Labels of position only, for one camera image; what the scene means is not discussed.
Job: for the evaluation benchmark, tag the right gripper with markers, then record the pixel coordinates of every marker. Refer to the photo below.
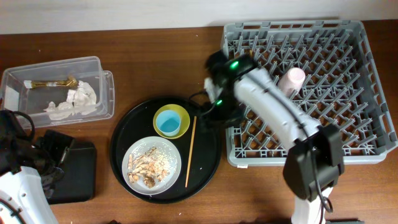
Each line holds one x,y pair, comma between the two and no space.
216,113

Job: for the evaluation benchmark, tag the wooden chopstick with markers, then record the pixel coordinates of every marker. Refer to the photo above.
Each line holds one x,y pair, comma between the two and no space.
191,150

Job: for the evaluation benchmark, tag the yellow-green bowl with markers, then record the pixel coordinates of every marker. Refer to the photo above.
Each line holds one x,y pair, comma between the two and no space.
184,115

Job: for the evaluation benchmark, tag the light blue cup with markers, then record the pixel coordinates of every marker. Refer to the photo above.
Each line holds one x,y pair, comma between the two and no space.
168,123

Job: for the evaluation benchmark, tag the pink cup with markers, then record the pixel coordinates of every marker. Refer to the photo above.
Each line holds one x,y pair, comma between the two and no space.
292,81

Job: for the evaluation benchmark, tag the grey plate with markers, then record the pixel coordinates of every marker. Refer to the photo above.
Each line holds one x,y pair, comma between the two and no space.
171,152

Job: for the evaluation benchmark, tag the food scraps with rice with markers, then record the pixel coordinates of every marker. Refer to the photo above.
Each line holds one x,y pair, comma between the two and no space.
151,167

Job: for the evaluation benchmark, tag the white napkin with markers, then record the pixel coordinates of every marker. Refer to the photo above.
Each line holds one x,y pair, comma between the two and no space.
77,99

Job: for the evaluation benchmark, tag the gold coffee stick wrapper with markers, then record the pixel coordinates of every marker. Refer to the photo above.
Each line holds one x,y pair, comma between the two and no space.
69,82

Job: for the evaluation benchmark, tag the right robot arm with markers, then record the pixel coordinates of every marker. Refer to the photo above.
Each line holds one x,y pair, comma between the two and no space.
314,161

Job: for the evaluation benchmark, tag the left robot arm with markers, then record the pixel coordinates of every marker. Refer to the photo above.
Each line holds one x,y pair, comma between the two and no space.
29,170

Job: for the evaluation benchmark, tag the white rack label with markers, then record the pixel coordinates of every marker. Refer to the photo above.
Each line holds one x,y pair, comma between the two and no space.
242,166

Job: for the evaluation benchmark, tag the grey dishwasher rack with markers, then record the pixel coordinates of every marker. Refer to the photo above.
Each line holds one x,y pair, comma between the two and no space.
341,86

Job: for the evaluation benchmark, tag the clear plastic waste bin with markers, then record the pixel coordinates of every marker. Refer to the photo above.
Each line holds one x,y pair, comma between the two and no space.
45,105

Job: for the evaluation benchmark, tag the round black serving tray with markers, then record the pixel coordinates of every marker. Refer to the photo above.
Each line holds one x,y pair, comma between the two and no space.
137,124

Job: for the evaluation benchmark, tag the black rectangular tray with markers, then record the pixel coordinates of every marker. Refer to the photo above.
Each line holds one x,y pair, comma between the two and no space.
75,180

